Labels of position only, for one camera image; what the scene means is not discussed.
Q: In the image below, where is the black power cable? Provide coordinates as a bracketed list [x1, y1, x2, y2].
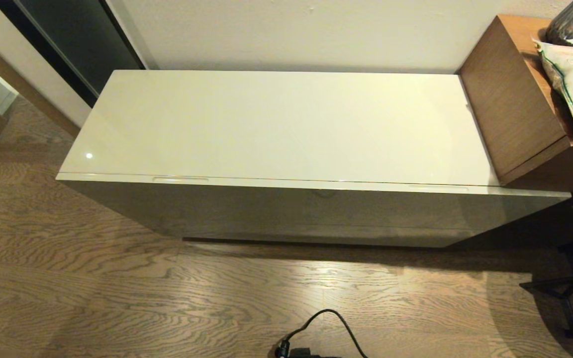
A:
[274, 309, 369, 358]

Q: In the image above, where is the glossy white low cabinet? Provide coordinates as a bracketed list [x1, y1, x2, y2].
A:
[57, 70, 500, 187]

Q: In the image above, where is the brown wooden side table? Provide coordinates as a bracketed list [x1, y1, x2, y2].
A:
[458, 14, 573, 194]

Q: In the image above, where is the dark sliding door panel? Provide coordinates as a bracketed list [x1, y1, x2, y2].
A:
[0, 0, 147, 107]

